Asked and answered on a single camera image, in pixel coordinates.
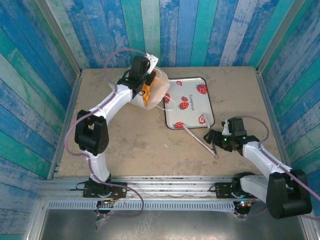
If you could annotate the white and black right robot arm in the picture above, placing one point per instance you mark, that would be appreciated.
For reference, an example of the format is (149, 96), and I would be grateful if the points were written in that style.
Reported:
(287, 200)

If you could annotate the white paper bag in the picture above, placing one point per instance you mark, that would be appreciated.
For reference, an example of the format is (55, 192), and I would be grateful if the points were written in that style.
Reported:
(160, 87)

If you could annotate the small circuit board with LEDs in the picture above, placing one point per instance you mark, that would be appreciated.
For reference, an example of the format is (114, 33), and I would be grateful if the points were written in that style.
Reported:
(107, 201)
(246, 204)

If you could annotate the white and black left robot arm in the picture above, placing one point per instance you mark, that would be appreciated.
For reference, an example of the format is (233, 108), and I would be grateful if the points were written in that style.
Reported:
(96, 140)

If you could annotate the metal tongs with white tips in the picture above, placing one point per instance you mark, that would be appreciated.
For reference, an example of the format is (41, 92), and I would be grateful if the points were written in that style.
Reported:
(195, 136)

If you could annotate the strawberry print tray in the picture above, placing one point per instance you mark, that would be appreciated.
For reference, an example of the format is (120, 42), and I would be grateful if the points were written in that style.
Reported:
(195, 112)

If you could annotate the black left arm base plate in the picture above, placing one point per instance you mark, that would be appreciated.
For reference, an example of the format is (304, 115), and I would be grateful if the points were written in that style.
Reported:
(120, 190)

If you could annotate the tiny white scrap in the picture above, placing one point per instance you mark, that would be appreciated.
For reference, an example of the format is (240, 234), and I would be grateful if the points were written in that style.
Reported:
(166, 146)

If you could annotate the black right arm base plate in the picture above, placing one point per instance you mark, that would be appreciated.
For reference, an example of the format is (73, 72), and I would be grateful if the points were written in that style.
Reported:
(222, 191)

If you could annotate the clear plastic film scrap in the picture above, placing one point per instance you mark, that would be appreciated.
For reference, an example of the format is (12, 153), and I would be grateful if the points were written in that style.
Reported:
(100, 221)

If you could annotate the steel sheet panel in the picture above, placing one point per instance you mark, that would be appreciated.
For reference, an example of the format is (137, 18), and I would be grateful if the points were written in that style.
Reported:
(175, 227)

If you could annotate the aluminium corner post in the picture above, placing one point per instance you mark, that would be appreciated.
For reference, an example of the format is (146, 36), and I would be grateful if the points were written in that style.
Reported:
(63, 42)
(278, 37)

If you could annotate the aluminium table side rail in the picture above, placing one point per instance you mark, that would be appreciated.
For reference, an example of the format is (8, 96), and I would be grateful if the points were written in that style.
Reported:
(268, 105)
(71, 105)

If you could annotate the pile of bread pastries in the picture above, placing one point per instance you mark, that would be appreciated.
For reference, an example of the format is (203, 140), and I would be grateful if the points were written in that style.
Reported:
(147, 96)

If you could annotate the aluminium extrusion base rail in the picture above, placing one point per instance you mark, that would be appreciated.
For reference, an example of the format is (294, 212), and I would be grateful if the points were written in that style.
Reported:
(170, 186)

